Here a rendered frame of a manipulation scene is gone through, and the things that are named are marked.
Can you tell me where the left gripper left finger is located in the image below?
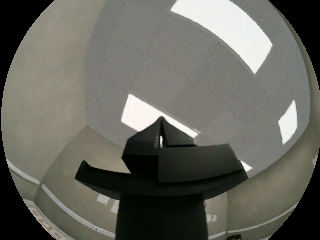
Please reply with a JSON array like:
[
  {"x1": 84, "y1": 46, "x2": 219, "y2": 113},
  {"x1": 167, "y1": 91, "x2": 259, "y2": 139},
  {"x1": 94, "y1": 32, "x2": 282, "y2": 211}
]
[{"x1": 124, "y1": 116, "x2": 161, "y2": 148}]

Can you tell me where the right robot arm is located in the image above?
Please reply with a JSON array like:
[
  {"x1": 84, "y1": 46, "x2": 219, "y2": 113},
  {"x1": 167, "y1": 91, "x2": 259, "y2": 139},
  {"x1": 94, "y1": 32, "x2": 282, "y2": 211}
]
[{"x1": 227, "y1": 233, "x2": 241, "y2": 240}]

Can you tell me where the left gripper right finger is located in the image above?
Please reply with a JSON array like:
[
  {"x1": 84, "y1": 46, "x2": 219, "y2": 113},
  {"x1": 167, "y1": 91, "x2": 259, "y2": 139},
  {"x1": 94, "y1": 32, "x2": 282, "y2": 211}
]
[{"x1": 161, "y1": 116, "x2": 197, "y2": 148}]

